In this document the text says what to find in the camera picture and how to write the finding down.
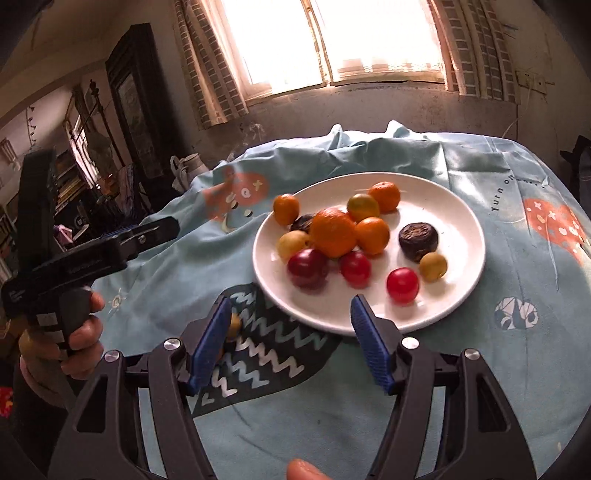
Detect small orange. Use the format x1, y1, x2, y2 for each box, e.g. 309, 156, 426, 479
368, 181, 401, 214

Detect large orange mandarin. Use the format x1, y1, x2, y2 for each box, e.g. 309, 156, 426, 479
310, 207, 356, 258

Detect red cherry tomato on plate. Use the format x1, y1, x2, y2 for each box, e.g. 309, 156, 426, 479
386, 267, 420, 305

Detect left patterned curtain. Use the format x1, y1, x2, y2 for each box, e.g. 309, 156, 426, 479
171, 1, 249, 130

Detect bright window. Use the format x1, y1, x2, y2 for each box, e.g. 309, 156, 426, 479
215, 0, 445, 101

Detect white thermos jug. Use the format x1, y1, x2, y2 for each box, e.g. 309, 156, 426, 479
170, 153, 209, 193

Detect red cherry tomato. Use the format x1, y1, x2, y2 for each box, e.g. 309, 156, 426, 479
386, 267, 420, 305
339, 250, 372, 288

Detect person's right hand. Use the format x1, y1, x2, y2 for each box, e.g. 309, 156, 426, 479
287, 459, 331, 480

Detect person's left hand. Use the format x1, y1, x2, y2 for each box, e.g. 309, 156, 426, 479
18, 290, 105, 408

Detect small tan fruit behind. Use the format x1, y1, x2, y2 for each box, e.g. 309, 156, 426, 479
226, 313, 242, 341

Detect small yellow fruit on plate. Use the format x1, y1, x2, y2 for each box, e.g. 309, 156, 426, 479
276, 230, 311, 263

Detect right patterned curtain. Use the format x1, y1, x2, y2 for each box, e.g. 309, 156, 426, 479
427, 0, 519, 104

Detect patterned curtain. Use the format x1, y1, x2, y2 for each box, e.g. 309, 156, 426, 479
427, 0, 519, 104
171, 1, 249, 130

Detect dark framed picture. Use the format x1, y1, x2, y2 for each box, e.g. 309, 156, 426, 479
105, 23, 182, 194

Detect large dark red plum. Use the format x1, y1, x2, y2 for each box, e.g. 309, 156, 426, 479
287, 248, 329, 289

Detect small tan kumquat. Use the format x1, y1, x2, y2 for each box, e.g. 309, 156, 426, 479
419, 252, 448, 283

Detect light blue printed tablecloth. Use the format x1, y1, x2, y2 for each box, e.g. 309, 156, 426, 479
91, 119, 591, 480

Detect dark brown water chestnut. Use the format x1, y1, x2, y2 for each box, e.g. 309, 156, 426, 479
398, 222, 439, 263

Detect white oval plate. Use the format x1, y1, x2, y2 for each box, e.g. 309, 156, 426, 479
252, 172, 486, 336

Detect yellow orange citrus back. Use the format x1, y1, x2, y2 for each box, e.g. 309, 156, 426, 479
346, 193, 381, 223

